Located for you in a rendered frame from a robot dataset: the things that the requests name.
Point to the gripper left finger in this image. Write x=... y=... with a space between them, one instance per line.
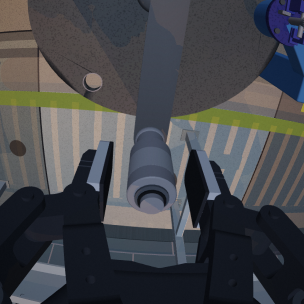
x=80 y=209

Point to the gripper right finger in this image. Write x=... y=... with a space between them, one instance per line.
x=228 y=225

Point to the grey crank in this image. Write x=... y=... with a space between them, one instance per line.
x=152 y=171

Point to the grey plunger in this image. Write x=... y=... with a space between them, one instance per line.
x=92 y=81

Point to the blue machine with purple faceplate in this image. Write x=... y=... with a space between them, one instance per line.
x=292 y=68

